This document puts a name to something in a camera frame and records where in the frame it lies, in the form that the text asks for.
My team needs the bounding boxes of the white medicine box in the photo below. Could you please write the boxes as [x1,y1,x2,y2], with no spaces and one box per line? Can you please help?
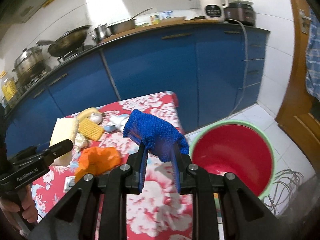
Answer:
[65,177,76,193]

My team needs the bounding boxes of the blue plaid cloth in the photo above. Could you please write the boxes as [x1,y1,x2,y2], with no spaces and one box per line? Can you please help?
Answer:
[305,5,320,98]

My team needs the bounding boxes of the red bucket with green rim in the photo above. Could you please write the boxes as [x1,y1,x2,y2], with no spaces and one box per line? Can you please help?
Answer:
[190,120,275,200]

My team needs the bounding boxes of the person's left hand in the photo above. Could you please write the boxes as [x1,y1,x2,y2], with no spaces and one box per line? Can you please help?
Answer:
[0,188,44,235]

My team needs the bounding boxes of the cream foam block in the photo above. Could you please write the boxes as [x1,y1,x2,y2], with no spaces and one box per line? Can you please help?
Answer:
[49,117,80,167]

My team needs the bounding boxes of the metal door handle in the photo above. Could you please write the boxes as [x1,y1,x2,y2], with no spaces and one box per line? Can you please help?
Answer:
[299,9,312,34]

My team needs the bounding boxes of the steel wool scrubber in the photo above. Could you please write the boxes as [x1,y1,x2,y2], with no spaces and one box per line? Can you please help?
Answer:
[89,112,103,125]

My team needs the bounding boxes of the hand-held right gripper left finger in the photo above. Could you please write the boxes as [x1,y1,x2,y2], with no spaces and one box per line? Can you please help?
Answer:
[27,144,149,240]

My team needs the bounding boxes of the small steel pot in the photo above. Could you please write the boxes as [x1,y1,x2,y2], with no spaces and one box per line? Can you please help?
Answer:
[90,24,112,43]

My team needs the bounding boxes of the blue knitted cloth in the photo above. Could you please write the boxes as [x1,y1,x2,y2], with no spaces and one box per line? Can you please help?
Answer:
[122,109,190,163]

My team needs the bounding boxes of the grey hose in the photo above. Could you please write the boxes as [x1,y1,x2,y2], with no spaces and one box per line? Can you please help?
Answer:
[225,19,250,120]

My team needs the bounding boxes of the white crumpled paper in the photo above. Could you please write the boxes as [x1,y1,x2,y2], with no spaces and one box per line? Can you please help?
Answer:
[110,115,129,130]

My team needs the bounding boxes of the blue kitchen cabinet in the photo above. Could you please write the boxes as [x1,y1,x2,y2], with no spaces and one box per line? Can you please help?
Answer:
[0,25,272,155]

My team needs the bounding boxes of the grey coiled cable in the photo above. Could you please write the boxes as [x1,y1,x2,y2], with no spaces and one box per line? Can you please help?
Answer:
[262,169,312,215]

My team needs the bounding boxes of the steel steamer pot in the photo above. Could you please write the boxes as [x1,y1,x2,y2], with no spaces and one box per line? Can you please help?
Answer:
[12,46,52,85]

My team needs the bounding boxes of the orange plastic bag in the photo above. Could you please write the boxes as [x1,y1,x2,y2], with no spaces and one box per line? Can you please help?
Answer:
[74,146,121,183]

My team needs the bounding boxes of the yellow-labelled oil bottle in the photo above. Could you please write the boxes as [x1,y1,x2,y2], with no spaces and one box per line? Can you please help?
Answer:
[0,71,18,108]

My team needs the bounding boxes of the gas stove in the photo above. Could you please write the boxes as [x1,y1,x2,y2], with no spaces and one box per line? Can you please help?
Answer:
[15,44,94,90]

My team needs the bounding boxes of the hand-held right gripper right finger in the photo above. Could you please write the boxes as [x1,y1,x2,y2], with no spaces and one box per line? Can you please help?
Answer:
[171,150,294,240]

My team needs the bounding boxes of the steel pan with long handle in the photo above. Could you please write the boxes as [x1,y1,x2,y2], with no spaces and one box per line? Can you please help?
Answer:
[107,7,153,35]

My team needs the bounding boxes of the dark rice cooker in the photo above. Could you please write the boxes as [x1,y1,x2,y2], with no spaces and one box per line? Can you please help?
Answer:
[224,1,256,27]

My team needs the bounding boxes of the banana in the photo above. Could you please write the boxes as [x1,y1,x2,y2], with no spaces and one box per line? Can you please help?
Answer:
[76,107,101,122]

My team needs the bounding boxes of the white soy milk maker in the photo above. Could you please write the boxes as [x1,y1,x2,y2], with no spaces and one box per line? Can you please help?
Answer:
[194,0,229,23]

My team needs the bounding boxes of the red floral tablecloth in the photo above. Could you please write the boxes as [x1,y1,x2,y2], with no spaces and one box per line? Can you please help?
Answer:
[31,91,220,240]

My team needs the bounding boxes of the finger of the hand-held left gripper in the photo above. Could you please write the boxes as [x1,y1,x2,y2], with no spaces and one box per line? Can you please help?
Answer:
[42,139,74,167]

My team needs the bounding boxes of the wooden door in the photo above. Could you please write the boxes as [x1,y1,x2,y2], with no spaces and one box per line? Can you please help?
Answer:
[276,0,320,160]

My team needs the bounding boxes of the dark wok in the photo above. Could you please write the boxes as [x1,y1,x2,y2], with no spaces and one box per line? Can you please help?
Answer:
[36,25,92,57]

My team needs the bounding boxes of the yellow foam fruit net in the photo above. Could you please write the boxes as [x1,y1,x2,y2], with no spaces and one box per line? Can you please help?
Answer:
[78,118,104,141]

